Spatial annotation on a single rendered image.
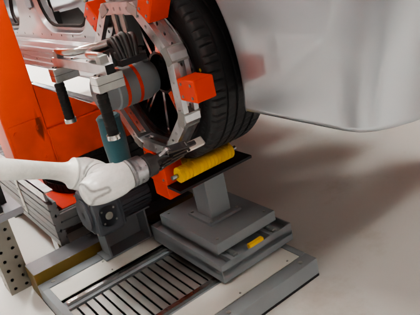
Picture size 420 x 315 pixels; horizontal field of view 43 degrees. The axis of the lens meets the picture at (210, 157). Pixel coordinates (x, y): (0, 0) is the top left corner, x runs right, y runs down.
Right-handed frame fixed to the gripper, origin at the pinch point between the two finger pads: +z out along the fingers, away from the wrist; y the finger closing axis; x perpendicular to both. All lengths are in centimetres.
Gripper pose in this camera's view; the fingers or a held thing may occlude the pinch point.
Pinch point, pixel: (194, 144)
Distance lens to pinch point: 177.7
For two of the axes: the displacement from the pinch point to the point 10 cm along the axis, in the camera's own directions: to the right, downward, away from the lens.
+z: 7.8, -3.8, 5.0
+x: -5.6, -7.8, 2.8
